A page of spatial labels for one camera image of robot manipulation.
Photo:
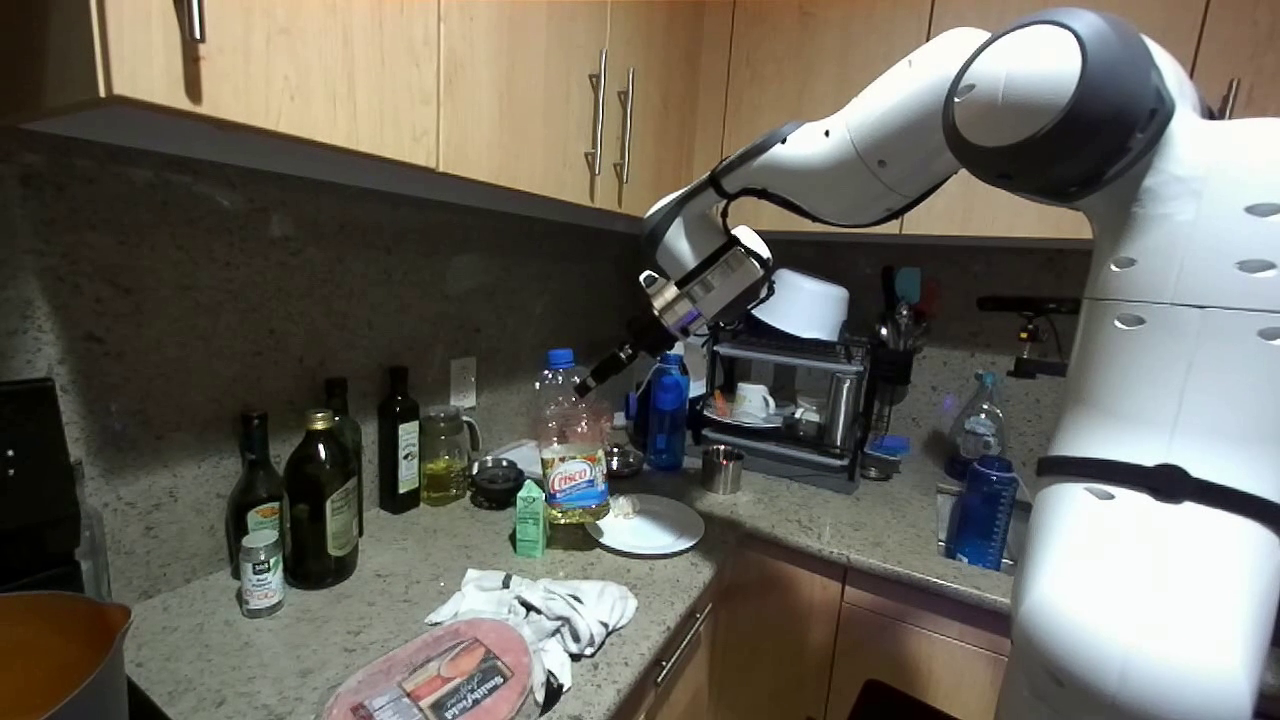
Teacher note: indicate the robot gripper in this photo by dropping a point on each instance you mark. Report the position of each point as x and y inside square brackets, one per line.
[669, 338]

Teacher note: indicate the plastic oil bottle blue cap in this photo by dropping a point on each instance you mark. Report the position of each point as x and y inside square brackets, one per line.
[572, 467]

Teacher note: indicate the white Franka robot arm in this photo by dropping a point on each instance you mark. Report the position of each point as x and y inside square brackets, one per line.
[864, 162]

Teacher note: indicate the blue water bottle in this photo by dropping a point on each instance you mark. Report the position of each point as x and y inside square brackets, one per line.
[665, 423]

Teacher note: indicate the white round plate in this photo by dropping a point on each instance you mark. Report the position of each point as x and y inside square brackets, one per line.
[655, 524]

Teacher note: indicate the glass pitcher with oil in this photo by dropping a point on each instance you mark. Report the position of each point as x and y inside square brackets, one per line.
[445, 467]

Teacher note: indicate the dark bottle white label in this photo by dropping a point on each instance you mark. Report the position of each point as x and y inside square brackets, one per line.
[396, 452]

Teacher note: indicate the large olive oil bottle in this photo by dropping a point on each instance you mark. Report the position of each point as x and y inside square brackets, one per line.
[322, 523]

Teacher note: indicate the dark blue soap bottle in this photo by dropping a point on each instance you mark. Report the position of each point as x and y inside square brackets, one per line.
[982, 523]

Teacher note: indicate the dark bottle pale label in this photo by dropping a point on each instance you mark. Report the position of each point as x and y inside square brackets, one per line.
[255, 501]

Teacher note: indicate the steel pot orange inside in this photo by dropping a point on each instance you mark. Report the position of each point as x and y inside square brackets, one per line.
[53, 661]

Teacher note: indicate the dark metal bowl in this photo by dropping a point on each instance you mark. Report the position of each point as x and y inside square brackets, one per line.
[623, 467]

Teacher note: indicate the white mug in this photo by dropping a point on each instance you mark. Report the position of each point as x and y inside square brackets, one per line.
[758, 401]

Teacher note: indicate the small metal cup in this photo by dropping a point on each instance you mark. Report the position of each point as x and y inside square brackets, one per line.
[722, 471]

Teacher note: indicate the clear plastic container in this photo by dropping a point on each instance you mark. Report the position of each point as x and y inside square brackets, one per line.
[521, 460]

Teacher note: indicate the small black round bowl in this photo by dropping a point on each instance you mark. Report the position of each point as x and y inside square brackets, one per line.
[496, 480]

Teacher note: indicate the small green carton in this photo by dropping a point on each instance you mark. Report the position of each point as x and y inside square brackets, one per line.
[528, 523]

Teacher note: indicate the white bowl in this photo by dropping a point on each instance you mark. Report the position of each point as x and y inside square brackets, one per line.
[801, 305]

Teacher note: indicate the metal dish rack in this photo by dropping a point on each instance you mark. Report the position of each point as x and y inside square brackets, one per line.
[833, 404]

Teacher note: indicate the white crumpled cloth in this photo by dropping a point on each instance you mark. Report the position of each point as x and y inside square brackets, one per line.
[572, 607]

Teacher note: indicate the black utensil holder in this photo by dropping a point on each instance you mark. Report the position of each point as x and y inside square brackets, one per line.
[888, 387]

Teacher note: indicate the blue sponge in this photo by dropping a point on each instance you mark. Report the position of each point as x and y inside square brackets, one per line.
[887, 448]

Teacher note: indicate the wooden base cabinet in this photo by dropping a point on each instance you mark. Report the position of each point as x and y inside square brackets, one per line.
[681, 695]
[775, 641]

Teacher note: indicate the pink packaged ham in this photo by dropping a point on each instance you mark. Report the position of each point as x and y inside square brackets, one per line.
[441, 672]

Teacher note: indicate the small spice jar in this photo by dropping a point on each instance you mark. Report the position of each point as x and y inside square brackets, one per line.
[261, 578]

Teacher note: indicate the white wall outlet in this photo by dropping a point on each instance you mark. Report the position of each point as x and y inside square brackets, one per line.
[463, 382]

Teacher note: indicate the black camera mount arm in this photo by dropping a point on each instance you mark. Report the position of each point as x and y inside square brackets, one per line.
[1033, 305]

